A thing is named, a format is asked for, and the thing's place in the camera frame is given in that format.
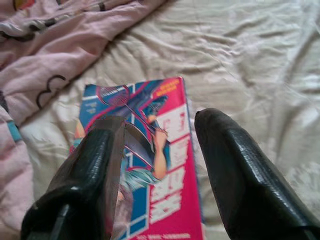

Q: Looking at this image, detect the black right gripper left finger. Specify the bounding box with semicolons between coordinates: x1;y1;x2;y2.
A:
21;116;127;240

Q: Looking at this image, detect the pink blue comic book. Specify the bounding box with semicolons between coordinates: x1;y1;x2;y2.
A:
69;76;206;240

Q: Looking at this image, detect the beige floral bed sheet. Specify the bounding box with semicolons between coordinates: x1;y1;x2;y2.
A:
19;0;320;240

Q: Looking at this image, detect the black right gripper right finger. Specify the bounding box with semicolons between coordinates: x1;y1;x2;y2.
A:
194;107;320;240

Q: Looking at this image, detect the pink cartoon print blanket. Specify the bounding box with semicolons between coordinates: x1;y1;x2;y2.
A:
0;0;171;233

